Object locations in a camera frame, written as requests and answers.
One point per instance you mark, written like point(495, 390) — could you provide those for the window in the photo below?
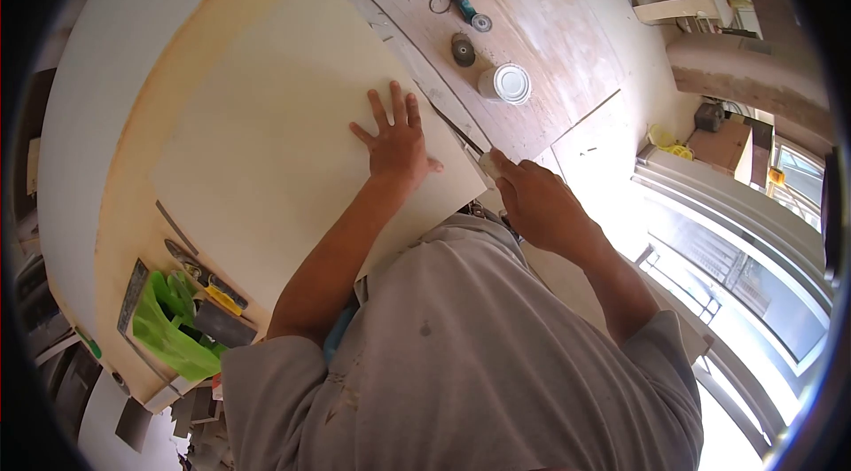
point(738, 258)

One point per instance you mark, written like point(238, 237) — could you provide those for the person's left index finger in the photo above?
point(413, 111)

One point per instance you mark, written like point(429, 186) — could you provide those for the metal pliers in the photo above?
point(183, 257)

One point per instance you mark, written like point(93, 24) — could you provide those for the person's left thumb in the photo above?
point(433, 165)

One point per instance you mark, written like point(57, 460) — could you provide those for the person's right hand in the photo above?
point(540, 202)

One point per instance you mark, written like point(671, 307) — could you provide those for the person's right fingers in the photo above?
point(512, 173)

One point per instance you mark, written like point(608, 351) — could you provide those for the green plastic bag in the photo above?
point(166, 338)

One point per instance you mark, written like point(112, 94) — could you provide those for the dark grey scraper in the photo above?
point(223, 326)

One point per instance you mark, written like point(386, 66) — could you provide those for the metal try square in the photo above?
point(133, 295)

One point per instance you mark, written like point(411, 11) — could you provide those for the large white board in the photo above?
point(100, 72)

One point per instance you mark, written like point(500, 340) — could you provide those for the yellow utility knife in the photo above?
point(223, 298)

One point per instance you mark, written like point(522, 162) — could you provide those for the person's left little finger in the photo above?
point(362, 134)

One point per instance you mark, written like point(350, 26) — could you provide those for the person's body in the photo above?
point(465, 364)

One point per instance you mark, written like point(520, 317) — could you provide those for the cardboard box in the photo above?
point(718, 146)

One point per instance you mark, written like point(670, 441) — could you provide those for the yellowish wooden board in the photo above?
point(143, 158)

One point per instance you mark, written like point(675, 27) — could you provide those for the black round disc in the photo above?
point(463, 49)

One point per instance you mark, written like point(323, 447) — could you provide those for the cream laminate sheet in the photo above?
point(292, 158)

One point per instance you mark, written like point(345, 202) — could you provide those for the person's left ring finger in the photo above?
point(379, 109)

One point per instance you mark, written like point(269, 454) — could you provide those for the yellow plastic object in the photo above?
point(668, 142)

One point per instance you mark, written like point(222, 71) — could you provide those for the grey flat metal bar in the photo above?
point(175, 228)

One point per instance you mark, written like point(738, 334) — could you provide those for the person's left middle finger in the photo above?
point(398, 103)

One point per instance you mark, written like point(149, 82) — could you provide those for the plywood sheet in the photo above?
point(545, 39)

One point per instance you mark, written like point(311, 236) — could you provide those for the person's left hand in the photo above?
point(397, 150)

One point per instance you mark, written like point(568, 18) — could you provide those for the white tin can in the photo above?
point(505, 84)

